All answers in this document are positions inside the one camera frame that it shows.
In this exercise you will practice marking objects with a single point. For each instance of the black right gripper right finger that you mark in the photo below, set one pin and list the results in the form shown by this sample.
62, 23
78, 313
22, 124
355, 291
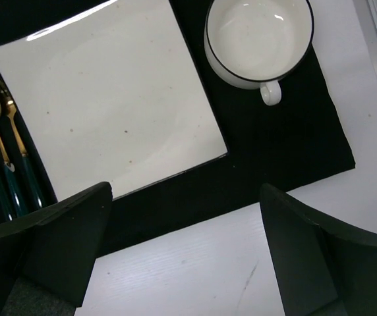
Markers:
323, 265

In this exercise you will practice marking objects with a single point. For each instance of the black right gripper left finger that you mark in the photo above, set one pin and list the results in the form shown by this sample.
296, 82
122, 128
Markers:
47, 257

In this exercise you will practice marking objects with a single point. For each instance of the black placemat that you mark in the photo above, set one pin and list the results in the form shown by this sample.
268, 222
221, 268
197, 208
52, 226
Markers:
295, 143

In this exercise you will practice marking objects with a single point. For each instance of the white square plate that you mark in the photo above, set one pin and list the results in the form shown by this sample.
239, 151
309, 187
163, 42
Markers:
112, 94

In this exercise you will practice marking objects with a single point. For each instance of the white cup black rim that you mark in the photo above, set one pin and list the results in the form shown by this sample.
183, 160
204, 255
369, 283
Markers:
252, 45

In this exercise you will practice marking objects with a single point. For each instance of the gold spoon teal handle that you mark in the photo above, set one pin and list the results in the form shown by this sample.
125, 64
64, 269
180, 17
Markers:
15, 193

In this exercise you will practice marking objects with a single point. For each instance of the gold fork teal handle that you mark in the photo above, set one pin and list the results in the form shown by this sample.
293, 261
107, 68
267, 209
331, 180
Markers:
8, 107

